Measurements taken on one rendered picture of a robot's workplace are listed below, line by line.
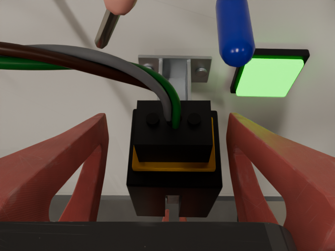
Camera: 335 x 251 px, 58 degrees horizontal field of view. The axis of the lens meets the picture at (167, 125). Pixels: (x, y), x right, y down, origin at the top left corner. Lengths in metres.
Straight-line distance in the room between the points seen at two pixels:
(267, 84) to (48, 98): 0.16
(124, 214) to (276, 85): 1.28
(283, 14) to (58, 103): 0.17
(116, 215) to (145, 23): 1.31
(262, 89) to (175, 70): 0.06
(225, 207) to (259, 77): 1.23
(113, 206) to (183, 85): 1.25
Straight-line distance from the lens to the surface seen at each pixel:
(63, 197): 0.50
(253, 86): 0.21
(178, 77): 0.21
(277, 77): 0.20
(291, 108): 0.26
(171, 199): 0.16
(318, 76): 0.23
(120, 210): 1.43
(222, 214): 1.42
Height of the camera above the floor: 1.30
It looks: 83 degrees down
